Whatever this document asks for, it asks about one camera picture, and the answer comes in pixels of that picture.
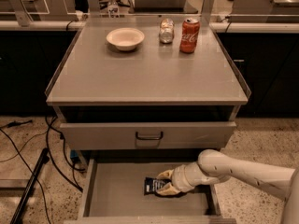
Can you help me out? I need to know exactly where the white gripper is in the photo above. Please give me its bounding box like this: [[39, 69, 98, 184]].
[[156, 165, 194, 196]]

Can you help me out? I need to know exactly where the blue rxbar blueberry wrapper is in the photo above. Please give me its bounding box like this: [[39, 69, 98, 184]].
[[144, 177, 167, 195]]

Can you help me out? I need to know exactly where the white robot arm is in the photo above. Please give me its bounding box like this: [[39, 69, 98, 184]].
[[157, 149, 299, 224]]

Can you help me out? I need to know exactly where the grey top drawer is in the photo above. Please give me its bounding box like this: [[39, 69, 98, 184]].
[[60, 121, 236, 150]]

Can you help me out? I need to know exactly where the open grey middle drawer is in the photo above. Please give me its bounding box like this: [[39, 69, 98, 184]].
[[64, 160, 236, 224]]

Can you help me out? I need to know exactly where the grey metal drawer cabinet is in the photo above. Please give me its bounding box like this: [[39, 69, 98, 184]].
[[44, 15, 252, 151]]

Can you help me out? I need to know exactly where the black bar on floor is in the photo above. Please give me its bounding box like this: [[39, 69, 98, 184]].
[[10, 148, 49, 224]]

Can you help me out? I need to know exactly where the red coca-cola can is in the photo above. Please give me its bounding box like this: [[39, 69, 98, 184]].
[[179, 18, 200, 53]]

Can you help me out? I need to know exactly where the clear glass jar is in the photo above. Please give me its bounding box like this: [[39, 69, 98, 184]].
[[159, 18, 174, 44]]

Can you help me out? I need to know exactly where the white paper bowl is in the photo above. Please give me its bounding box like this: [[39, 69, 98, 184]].
[[107, 28, 145, 51]]

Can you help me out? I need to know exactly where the clear plastic water bottle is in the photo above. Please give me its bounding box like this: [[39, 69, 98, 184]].
[[107, 0, 120, 18]]

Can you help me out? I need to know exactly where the black floor cable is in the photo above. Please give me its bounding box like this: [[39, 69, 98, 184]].
[[0, 115, 84, 224]]

